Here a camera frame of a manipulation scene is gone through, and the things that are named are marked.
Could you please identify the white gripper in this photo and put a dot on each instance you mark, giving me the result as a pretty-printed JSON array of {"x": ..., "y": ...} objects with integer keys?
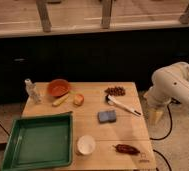
[{"x": 156, "y": 99}]

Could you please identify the blue sponge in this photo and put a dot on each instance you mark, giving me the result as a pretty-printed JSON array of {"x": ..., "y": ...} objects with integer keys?
[{"x": 107, "y": 116}]

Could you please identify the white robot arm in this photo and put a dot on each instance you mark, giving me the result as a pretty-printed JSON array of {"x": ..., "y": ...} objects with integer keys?
[{"x": 170, "y": 82}]

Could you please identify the green plastic tray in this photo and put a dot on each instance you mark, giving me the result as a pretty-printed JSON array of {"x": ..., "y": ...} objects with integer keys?
[{"x": 39, "y": 142}]

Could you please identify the white cup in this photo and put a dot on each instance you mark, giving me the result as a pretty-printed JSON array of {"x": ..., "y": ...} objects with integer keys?
[{"x": 86, "y": 145}]

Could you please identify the orange fruit piece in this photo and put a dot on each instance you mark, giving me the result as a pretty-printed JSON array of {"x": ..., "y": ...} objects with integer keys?
[{"x": 78, "y": 99}]

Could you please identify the wooden table leg right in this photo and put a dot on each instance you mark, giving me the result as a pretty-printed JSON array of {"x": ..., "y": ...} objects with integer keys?
[{"x": 184, "y": 18}]

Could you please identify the wooden table leg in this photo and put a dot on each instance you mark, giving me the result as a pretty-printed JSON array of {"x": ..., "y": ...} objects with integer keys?
[
  {"x": 184, "y": 18},
  {"x": 43, "y": 13},
  {"x": 106, "y": 13}
]

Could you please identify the orange bowl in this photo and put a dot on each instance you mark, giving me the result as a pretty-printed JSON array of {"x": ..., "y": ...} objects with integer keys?
[{"x": 58, "y": 87}]

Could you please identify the wooden table leg middle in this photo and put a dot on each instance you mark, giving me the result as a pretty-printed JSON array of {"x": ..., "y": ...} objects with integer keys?
[{"x": 106, "y": 13}]

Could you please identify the wooden table leg left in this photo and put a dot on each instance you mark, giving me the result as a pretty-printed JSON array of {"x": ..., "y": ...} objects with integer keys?
[{"x": 43, "y": 13}]

